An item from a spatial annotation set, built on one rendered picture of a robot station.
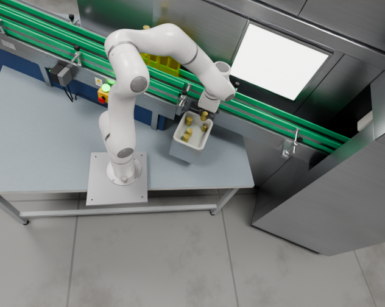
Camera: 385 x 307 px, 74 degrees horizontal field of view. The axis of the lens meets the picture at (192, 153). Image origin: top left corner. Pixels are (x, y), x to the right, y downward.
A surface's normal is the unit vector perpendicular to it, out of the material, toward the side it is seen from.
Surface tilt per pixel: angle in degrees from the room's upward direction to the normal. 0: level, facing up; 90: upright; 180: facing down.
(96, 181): 4
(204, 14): 90
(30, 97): 0
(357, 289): 0
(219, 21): 90
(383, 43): 90
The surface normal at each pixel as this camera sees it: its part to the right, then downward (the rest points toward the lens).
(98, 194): 0.14, -0.50
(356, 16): -0.33, 0.78
